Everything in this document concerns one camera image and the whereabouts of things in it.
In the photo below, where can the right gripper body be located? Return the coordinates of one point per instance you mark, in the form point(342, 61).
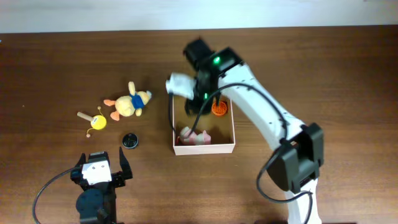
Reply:
point(203, 88)

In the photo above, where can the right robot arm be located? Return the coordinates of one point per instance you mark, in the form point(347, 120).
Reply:
point(291, 174)

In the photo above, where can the orange round puck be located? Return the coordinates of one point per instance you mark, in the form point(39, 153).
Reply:
point(220, 108)

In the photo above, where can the pink white bunny figurine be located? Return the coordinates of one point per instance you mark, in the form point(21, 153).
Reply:
point(189, 137)

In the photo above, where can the black round puck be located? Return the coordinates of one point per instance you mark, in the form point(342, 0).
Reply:
point(130, 141)

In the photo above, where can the yellow plush duck toy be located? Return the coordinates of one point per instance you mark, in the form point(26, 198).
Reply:
point(131, 104)

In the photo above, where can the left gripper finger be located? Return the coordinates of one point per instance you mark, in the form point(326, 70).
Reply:
point(81, 161)
point(126, 168)

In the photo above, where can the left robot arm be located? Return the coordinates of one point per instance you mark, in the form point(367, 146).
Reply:
point(97, 203)

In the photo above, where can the yellow wooden rattle drum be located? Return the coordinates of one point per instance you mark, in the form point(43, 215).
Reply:
point(97, 122)

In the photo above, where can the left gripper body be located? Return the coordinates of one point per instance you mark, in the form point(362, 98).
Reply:
point(118, 180)

